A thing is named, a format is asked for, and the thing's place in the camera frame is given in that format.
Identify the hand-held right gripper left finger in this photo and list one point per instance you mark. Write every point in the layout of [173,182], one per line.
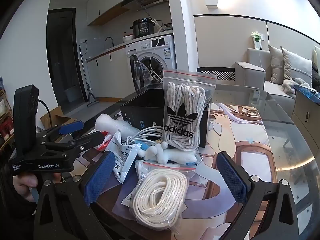
[100,177]

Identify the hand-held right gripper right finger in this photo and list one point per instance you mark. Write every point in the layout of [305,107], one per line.
[232,177]

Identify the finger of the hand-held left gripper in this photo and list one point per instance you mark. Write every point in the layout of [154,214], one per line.
[87,140]
[72,127]

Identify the white foam roll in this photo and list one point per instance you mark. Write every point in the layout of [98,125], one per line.
[115,125]

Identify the white printed packet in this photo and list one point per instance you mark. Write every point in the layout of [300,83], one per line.
[125,155]

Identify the black cardboard box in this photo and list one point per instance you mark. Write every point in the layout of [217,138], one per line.
[140,110]

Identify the bag of striped shoelaces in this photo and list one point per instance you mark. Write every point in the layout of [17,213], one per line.
[182,100]

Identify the person's left hand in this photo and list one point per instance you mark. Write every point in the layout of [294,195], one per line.
[25,185]

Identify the snack shelf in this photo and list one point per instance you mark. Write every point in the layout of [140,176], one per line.
[6,120]

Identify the red and white packet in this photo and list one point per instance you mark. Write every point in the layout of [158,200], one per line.
[106,142]

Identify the floor mop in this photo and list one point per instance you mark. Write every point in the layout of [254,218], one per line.
[91,101]

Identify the printed table mat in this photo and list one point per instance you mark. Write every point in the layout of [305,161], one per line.
[250,150]

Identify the grey bucket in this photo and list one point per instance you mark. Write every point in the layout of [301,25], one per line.
[72,93]

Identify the white kitchen counter cabinet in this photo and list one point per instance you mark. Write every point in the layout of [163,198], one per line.
[107,75]

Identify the beige side cabinet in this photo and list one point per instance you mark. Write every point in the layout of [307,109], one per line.
[305,120]

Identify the kitchen faucet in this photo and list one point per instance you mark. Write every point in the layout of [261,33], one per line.
[110,40]

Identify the beige sofa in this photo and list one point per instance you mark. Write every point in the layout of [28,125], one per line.
[250,75]

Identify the black white patterned chair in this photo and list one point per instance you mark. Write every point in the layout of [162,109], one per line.
[220,73]

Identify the white bowl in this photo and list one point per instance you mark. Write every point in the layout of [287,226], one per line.
[128,38]

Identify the grey furry cloth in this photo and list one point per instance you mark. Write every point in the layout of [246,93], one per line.
[290,85]

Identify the white washing machine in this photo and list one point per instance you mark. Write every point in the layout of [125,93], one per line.
[160,52]

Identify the grey sofa pillow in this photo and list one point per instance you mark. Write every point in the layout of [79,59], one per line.
[296,67]
[275,65]

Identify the black pressure cooker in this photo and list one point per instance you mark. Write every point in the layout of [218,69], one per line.
[143,27]

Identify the white upper kitchen cabinet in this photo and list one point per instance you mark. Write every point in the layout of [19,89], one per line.
[107,2]

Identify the black jacket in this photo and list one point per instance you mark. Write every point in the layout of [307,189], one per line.
[315,75]

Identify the white green wall holder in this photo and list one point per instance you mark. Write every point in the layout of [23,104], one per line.
[257,41]

